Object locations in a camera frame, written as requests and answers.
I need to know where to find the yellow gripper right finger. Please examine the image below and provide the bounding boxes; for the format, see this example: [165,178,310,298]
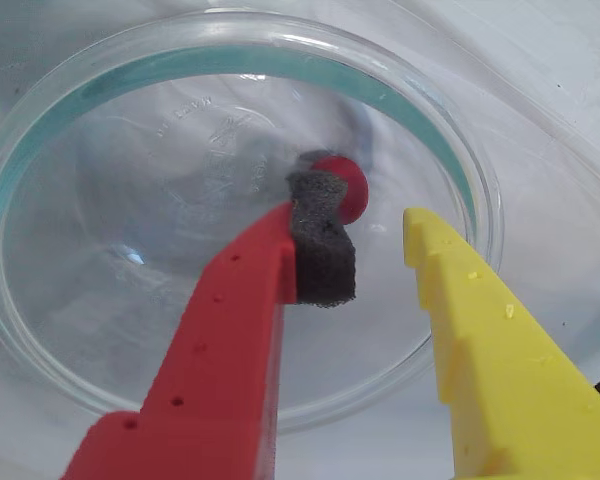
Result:
[402,207,600,480]

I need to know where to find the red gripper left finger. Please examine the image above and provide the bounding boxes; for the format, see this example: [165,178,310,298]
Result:
[59,168,357,480]

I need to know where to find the red round pill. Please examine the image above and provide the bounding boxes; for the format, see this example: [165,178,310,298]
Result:
[299,154,371,226]

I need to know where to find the clear glass dish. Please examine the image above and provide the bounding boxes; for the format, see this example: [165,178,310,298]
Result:
[0,9,506,436]

